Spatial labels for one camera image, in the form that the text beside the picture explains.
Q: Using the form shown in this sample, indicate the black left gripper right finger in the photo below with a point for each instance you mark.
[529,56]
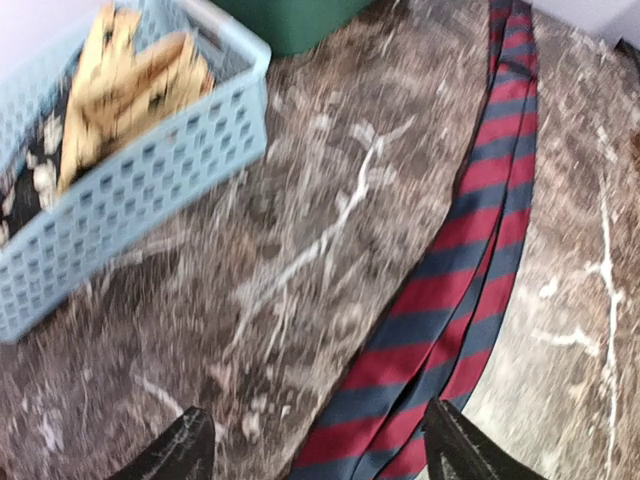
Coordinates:
[457,449]

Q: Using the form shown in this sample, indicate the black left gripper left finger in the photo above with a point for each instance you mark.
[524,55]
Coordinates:
[185,450]

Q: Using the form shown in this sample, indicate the red navy striped tie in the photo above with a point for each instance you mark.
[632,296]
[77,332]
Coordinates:
[436,338]

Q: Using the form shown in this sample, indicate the light blue plastic basket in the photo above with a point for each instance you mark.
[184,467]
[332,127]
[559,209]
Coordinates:
[167,168]

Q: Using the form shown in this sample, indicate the black white floral tie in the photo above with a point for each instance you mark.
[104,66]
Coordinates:
[31,186]

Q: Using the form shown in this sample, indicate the yellow beetle print tie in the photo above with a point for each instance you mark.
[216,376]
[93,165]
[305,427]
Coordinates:
[118,94]

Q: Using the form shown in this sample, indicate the green divided organizer tray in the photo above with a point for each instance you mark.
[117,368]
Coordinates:
[292,27]

